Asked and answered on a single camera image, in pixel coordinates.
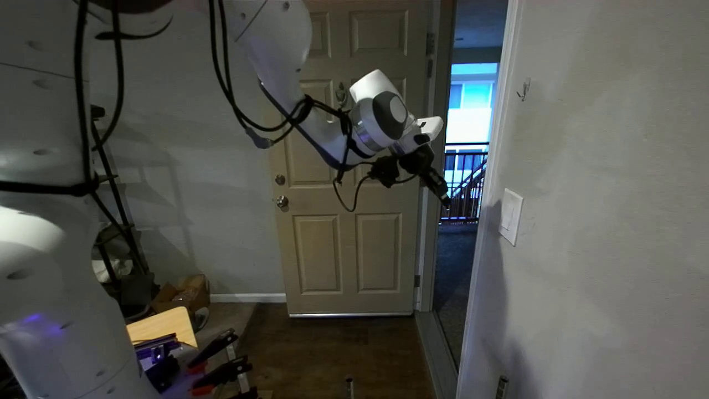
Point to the black folding stand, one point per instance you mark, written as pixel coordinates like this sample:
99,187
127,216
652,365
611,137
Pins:
218,371

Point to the round door knob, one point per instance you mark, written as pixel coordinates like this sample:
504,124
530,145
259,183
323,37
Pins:
281,203

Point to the door knocker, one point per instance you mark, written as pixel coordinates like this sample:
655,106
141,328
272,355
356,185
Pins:
340,94

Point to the beige panelled door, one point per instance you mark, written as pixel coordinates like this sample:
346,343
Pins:
347,245

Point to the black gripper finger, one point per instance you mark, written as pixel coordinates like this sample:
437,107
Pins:
435,183

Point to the round fan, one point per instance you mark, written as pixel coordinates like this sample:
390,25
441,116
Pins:
113,264

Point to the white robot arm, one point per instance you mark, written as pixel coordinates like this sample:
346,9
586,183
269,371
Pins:
63,337

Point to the black balcony railing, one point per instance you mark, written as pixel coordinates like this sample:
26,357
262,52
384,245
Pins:
464,172

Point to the brown bag on floor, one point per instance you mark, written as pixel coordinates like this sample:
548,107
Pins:
192,294

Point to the white wall light switch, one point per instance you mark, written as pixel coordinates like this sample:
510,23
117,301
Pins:
510,216

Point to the small metal floor post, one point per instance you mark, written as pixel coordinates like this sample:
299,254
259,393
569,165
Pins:
347,387

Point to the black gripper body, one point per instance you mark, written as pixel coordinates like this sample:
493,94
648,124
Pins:
416,163

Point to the tan cardboard box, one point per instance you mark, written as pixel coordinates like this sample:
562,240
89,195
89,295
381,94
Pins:
172,322

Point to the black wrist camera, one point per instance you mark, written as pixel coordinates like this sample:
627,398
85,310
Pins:
384,172

